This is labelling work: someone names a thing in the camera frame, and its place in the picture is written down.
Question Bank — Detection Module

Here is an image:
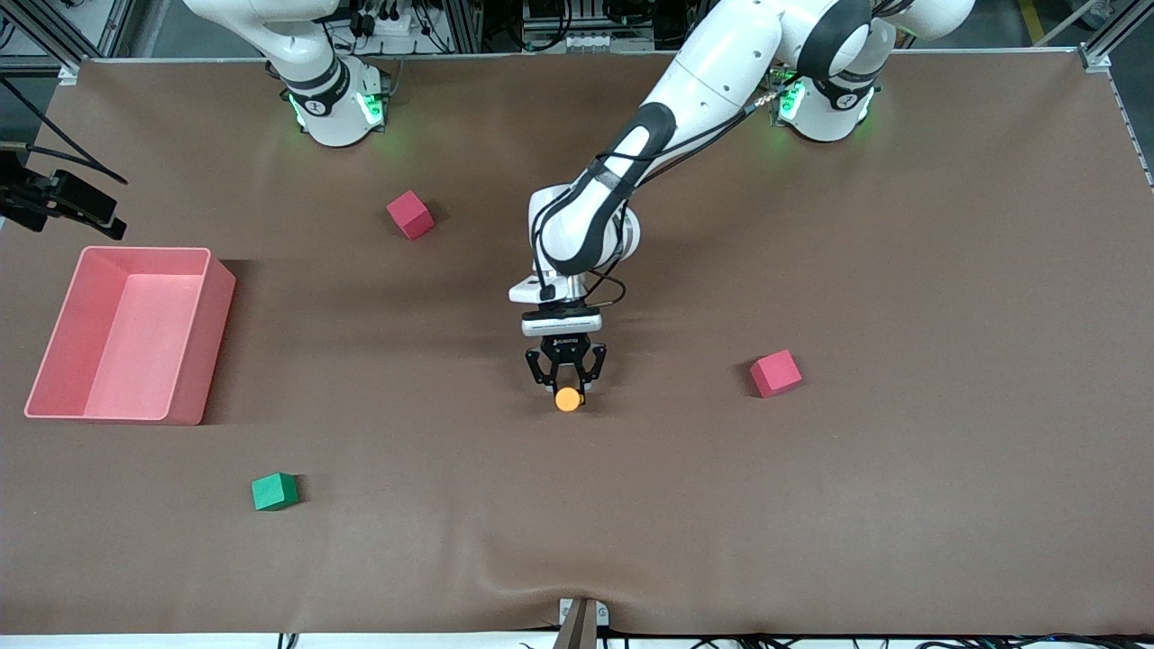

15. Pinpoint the pink plastic bin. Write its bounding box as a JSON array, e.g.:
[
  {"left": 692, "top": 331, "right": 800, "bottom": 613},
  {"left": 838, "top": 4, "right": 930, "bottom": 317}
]
[{"left": 24, "top": 246, "right": 237, "bottom": 425}]

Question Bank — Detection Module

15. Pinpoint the brown table mat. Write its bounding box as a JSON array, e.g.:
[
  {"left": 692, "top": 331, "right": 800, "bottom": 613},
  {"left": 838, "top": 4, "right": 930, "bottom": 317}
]
[{"left": 0, "top": 50, "right": 1154, "bottom": 636}]

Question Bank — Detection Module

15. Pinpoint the red foam cube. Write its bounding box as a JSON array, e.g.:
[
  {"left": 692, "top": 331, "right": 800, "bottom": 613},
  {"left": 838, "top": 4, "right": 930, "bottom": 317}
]
[
  {"left": 387, "top": 189, "right": 436, "bottom": 241},
  {"left": 750, "top": 350, "right": 803, "bottom": 398}
]

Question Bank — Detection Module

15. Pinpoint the green foam cube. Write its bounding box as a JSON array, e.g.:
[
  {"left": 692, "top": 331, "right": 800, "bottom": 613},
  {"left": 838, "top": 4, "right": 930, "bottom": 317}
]
[{"left": 252, "top": 472, "right": 299, "bottom": 512}]

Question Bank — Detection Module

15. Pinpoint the white terminal strip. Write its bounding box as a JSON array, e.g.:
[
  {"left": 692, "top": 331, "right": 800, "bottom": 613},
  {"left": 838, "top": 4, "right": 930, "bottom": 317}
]
[{"left": 561, "top": 34, "right": 655, "bottom": 52}]

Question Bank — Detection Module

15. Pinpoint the white power strip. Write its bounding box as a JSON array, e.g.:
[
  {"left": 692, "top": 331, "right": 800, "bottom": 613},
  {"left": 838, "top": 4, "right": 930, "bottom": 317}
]
[{"left": 347, "top": 11, "right": 417, "bottom": 37}]

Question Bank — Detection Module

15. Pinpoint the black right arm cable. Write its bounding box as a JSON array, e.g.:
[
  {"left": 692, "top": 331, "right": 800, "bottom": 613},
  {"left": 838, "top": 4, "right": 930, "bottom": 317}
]
[{"left": 0, "top": 77, "right": 128, "bottom": 187}]

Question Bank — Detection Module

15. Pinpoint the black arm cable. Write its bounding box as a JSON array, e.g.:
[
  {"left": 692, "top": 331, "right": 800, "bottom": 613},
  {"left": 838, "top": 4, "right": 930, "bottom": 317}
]
[
  {"left": 532, "top": 77, "right": 799, "bottom": 313},
  {"left": 0, "top": 77, "right": 128, "bottom": 187}
]

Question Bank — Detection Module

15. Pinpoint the aluminium frame strut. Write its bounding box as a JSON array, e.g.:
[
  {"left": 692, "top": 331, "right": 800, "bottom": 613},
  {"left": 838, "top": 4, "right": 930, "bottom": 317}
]
[
  {"left": 1079, "top": 0, "right": 1154, "bottom": 73},
  {"left": 11, "top": 0, "right": 84, "bottom": 86}
]

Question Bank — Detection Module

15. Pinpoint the metal clamp bracket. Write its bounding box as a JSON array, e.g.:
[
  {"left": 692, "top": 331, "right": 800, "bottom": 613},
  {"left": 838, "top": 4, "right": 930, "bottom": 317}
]
[{"left": 552, "top": 597, "right": 611, "bottom": 649}]

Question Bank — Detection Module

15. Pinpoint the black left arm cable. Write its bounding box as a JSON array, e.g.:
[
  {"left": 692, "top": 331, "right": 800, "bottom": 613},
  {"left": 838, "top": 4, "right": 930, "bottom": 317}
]
[{"left": 532, "top": 77, "right": 799, "bottom": 313}]

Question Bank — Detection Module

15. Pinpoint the aluminium frame post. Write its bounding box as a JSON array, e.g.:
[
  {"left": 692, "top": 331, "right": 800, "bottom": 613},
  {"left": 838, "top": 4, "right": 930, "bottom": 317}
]
[{"left": 448, "top": 0, "right": 483, "bottom": 53}]

